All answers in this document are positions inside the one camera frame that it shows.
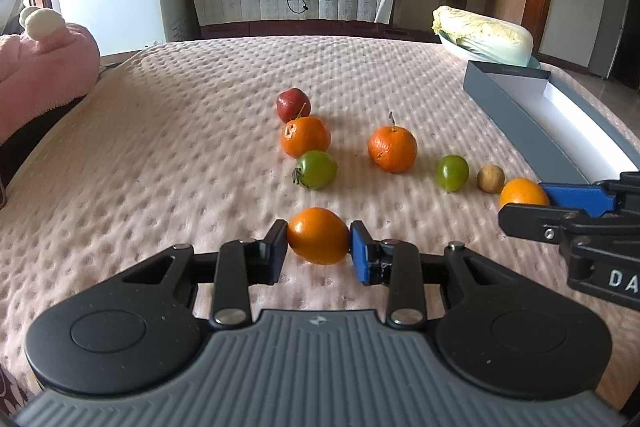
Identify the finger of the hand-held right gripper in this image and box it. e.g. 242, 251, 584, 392
540, 171, 640, 218
498, 202, 640, 259

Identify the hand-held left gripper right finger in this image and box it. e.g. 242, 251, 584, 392
349, 221, 519, 328

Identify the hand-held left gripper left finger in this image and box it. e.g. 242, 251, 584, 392
121, 220, 289, 328

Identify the smooth orange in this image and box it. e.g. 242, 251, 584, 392
498, 177, 551, 210
286, 207, 349, 266

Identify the green tomato with calyx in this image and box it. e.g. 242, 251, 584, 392
292, 150, 339, 192

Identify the grey cardboard box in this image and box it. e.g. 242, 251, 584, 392
462, 60, 640, 188

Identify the large tangerine with stem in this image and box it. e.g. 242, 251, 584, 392
368, 111, 418, 174

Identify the small brown longan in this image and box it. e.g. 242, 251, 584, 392
476, 164, 503, 194

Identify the small green tomato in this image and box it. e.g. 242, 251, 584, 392
435, 155, 470, 193

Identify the pink textured bedspread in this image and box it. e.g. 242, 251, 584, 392
0, 36, 640, 413

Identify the red apple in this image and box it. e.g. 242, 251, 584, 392
276, 88, 311, 124

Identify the pale blue plate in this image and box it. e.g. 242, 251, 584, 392
436, 32, 542, 70

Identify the napa cabbage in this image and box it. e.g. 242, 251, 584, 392
431, 5, 535, 68

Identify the silver refrigerator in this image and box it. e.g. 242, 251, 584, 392
587, 0, 640, 80

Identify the dark wooden tv cabinet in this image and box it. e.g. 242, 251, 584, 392
197, 19, 421, 42

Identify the pink plush toy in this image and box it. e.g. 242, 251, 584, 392
0, 6, 101, 142

